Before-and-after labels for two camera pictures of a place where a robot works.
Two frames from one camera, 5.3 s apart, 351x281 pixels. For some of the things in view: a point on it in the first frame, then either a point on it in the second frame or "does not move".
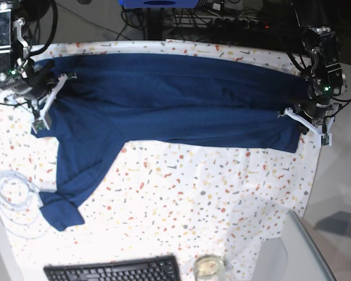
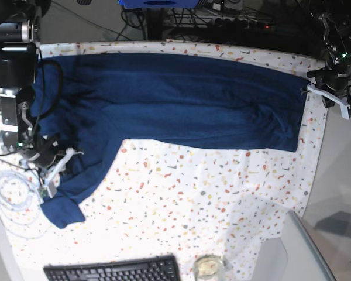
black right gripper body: [36, 86] to [45, 155]
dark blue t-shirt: [96, 103] does not move
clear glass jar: [209, 267] does not move
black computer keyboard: [158, 268] does not move
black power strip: [234, 23] does not move
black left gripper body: [316, 107] to [335, 75]
